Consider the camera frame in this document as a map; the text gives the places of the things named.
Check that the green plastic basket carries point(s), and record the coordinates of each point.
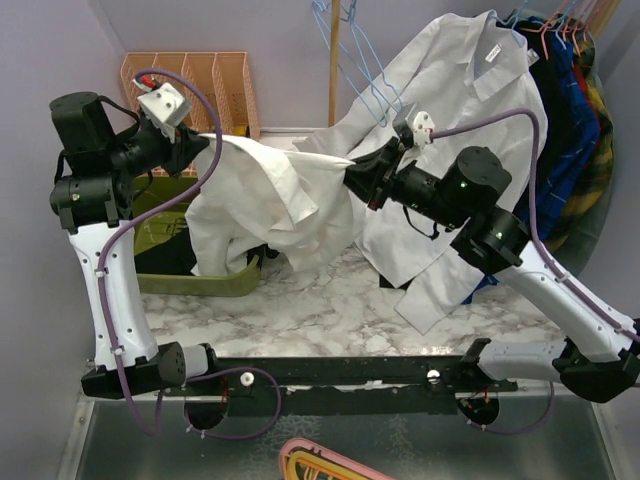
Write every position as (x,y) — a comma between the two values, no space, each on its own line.
(171,222)

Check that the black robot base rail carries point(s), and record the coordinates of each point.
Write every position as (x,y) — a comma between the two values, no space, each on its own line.
(326,386)

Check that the blue hanger holding shirt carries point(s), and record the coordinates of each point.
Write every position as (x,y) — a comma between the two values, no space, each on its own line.
(511,21)

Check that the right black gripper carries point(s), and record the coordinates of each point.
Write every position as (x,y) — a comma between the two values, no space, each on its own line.
(374,177)

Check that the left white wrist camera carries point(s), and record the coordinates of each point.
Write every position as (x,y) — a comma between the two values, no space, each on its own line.
(166,108)

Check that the white shirt being hung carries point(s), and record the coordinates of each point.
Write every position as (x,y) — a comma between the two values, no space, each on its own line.
(294,202)

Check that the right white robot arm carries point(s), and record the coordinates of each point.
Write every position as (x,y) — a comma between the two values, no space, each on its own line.
(599,357)

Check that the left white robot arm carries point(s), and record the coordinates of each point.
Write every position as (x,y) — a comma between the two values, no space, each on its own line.
(94,204)

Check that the orange file organizer rack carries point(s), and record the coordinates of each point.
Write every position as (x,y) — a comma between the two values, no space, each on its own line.
(223,77)

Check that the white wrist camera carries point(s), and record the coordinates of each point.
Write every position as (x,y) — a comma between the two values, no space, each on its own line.
(413,126)
(166,108)

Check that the black garment in basket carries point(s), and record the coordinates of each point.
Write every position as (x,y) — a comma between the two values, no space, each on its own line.
(174,257)

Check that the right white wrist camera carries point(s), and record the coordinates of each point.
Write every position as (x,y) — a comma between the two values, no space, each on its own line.
(413,126)

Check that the blue plaid hanging shirt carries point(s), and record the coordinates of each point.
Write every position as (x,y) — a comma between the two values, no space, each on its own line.
(573,128)

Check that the hanging white shirt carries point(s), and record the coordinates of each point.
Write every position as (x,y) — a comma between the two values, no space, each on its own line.
(460,70)

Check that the black hanging garment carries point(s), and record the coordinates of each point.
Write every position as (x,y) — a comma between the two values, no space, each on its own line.
(560,132)

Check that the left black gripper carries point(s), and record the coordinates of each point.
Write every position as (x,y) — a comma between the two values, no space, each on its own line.
(178,154)

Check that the wooden pole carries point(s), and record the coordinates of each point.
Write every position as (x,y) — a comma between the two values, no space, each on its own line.
(333,61)

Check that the light blue wire hanger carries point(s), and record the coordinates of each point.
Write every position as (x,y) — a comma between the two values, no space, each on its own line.
(387,97)

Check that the yellow plaid hanging shirt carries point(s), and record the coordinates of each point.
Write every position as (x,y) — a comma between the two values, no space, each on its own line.
(583,174)

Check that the orange hangers on rack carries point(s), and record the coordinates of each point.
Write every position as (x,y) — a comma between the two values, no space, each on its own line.
(570,21)

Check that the pink plastic hanger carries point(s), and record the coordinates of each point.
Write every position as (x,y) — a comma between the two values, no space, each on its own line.
(301,458)

